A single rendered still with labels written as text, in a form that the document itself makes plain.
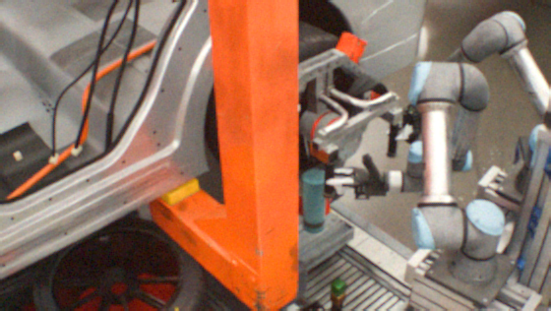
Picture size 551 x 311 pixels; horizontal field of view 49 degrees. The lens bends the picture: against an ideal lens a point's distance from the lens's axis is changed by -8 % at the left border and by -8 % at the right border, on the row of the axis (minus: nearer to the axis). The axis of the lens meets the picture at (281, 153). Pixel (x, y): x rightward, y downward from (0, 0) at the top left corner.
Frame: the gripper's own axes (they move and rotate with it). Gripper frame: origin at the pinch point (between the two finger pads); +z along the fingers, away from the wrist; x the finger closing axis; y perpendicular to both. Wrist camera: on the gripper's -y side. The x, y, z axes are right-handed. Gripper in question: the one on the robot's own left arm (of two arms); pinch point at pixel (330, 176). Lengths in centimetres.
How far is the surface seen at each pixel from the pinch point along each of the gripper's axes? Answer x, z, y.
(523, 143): 89, -105, 50
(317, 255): 28, 3, 68
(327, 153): -2.1, 1.4, -11.8
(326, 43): 39.7, 1.3, -29.9
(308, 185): 8.4, 7.4, 11.2
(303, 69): 24.5, 9.5, -27.8
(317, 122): 22.1, 4.4, -7.0
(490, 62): 237, -127, 87
